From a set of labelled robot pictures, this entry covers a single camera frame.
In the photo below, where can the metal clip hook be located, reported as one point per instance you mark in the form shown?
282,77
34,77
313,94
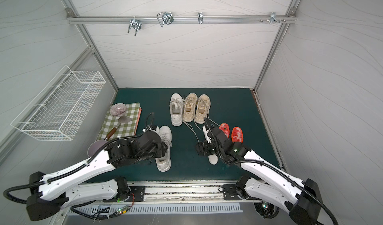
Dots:
200,17

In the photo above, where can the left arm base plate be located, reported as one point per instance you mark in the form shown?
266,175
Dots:
137,193

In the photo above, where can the white wire basket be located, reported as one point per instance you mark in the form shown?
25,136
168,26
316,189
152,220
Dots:
57,112

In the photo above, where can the white foam insole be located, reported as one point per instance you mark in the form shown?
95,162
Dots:
213,159

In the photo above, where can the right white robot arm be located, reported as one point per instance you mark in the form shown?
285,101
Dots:
301,200

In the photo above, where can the metal u-bolt hook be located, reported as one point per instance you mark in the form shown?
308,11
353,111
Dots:
165,18
134,25

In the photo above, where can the red orange insole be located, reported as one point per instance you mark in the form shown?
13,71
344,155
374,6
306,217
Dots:
224,127

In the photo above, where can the white sneaker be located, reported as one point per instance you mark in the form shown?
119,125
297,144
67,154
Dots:
176,109
164,163

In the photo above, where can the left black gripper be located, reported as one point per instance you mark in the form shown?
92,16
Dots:
161,148

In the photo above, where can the metal crossbar rail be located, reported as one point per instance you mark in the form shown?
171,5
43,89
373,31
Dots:
178,19

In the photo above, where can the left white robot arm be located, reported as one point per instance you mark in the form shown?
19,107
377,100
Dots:
46,194

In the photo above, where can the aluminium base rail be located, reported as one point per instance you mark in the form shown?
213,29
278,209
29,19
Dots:
179,192

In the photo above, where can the metal bracket hook right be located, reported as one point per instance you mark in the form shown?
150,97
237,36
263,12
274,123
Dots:
273,19

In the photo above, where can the metal U-bolt hook middle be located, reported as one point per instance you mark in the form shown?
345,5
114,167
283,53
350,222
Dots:
165,18

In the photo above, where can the white slotted cable duct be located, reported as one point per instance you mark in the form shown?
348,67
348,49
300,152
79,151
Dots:
151,209

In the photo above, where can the white sneaker front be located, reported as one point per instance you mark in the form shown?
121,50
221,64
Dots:
176,109

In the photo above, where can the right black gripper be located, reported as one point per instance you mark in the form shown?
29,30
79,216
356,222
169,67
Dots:
202,147

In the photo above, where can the purple saucepan wooden handle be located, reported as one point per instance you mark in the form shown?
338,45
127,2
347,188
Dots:
99,143

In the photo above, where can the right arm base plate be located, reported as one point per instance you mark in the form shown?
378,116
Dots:
231,193

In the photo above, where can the green checkered cloth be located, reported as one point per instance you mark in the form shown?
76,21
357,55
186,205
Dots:
129,122

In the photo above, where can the metal U-bolt hook left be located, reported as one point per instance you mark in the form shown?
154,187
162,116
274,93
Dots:
134,25

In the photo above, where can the beige lace sneaker with laces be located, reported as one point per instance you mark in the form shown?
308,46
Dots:
202,109

